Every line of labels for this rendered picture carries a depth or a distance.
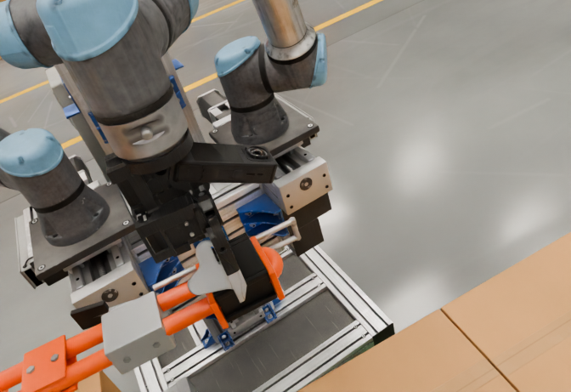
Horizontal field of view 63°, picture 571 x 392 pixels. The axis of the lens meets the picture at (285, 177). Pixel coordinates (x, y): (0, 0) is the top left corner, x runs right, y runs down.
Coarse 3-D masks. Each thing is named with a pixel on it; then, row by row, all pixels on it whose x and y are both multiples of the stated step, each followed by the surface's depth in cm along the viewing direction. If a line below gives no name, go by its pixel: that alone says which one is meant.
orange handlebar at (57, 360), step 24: (192, 312) 55; (96, 336) 56; (24, 360) 54; (48, 360) 53; (72, 360) 56; (96, 360) 52; (0, 384) 53; (24, 384) 52; (48, 384) 51; (72, 384) 52
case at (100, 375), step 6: (102, 372) 86; (90, 378) 84; (96, 378) 84; (102, 378) 84; (108, 378) 87; (78, 384) 84; (84, 384) 83; (90, 384) 83; (96, 384) 83; (102, 384) 83; (108, 384) 86; (114, 384) 89; (78, 390) 83; (84, 390) 82; (90, 390) 82; (96, 390) 82; (102, 390) 82; (108, 390) 85; (114, 390) 88; (120, 390) 91
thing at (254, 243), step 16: (256, 240) 59; (240, 256) 58; (256, 256) 57; (256, 272) 55; (272, 272) 54; (256, 288) 56; (272, 288) 57; (224, 304) 55; (240, 304) 56; (256, 304) 57; (224, 320) 55
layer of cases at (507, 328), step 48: (480, 288) 125; (528, 288) 122; (432, 336) 118; (480, 336) 115; (528, 336) 112; (336, 384) 114; (384, 384) 111; (432, 384) 109; (480, 384) 106; (528, 384) 104
